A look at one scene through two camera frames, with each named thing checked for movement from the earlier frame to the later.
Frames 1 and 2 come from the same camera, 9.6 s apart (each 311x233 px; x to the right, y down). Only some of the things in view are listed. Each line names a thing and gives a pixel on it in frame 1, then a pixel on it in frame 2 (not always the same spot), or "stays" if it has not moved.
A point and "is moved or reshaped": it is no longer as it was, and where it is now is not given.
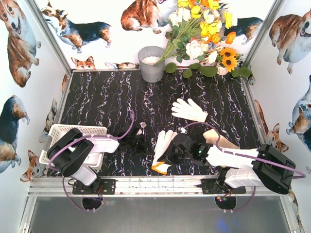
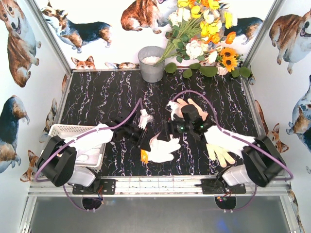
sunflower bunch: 228,58 stays
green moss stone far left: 170,67 stays
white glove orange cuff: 163,141 is moved or reshaped
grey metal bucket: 152,59 stays
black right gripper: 175,149 → 167,127
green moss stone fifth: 235,73 stays
